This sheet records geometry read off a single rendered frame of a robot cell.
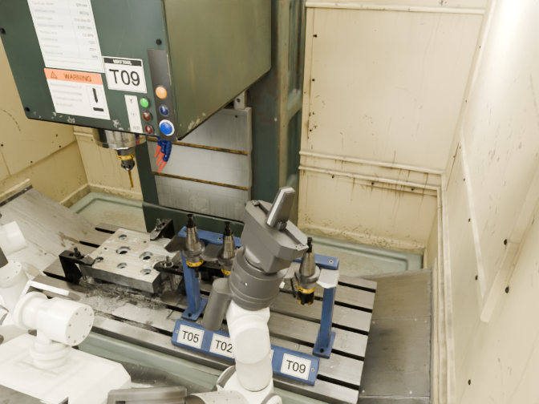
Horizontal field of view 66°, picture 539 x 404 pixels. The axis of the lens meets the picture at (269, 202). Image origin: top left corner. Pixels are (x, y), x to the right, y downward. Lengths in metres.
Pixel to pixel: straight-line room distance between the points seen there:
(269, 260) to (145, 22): 0.55
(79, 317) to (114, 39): 0.56
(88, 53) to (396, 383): 1.22
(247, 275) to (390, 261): 1.60
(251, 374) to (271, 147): 1.01
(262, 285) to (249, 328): 0.08
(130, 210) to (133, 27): 1.80
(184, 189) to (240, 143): 0.39
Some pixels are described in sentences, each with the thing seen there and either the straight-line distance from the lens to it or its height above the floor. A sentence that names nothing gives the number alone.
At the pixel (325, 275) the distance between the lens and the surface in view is 1.11.
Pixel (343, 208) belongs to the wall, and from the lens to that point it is 2.14.
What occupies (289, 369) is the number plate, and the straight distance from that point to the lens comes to 1.27.
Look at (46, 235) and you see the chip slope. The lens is 2.30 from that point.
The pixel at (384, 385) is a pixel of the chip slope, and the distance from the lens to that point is 1.44.
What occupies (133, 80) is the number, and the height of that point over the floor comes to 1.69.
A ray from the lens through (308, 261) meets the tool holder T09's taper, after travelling 1.06.
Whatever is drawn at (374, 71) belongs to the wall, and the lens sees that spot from 1.85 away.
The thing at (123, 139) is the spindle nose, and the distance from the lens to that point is 1.26.
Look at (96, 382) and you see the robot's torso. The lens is 0.78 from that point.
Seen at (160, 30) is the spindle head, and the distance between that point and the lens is 0.92.
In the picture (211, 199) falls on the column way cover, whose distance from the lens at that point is 1.86.
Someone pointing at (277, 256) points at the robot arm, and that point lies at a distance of 0.61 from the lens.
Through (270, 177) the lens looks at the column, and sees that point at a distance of 1.73.
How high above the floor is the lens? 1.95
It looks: 32 degrees down
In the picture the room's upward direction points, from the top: straight up
